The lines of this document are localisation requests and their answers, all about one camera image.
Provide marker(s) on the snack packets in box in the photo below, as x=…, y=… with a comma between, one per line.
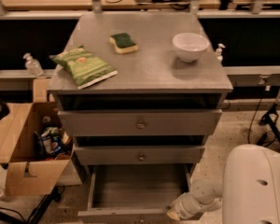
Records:
x=50, y=143

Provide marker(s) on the green chip bag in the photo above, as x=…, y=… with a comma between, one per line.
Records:
x=85, y=68

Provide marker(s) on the grey drawer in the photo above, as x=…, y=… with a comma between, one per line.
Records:
x=134, y=194
x=129, y=123
x=139, y=154

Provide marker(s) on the clear sanitizer bottle left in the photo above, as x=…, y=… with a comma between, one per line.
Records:
x=32, y=65

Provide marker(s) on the green yellow sponge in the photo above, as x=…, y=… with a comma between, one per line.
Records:
x=123, y=43

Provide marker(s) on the black tripod stand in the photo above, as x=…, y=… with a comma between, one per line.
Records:
x=271, y=117

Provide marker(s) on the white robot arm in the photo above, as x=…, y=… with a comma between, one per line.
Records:
x=248, y=192

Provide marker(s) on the grey middle drawer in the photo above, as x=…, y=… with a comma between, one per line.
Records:
x=139, y=154

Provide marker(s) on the grey drawer cabinet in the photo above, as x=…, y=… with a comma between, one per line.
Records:
x=149, y=79

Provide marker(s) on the white pump bottle right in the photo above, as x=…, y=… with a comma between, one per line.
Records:
x=219, y=50

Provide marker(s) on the grey bottom drawer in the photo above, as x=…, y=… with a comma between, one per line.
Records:
x=134, y=194

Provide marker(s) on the grey top drawer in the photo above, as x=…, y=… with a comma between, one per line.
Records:
x=129, y=123

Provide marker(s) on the white bowl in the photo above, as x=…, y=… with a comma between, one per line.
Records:
x=190, y=47

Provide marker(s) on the open cardboard box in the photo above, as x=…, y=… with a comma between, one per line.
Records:
x=31, y=168

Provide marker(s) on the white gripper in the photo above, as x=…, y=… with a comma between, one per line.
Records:
x=184, y=205

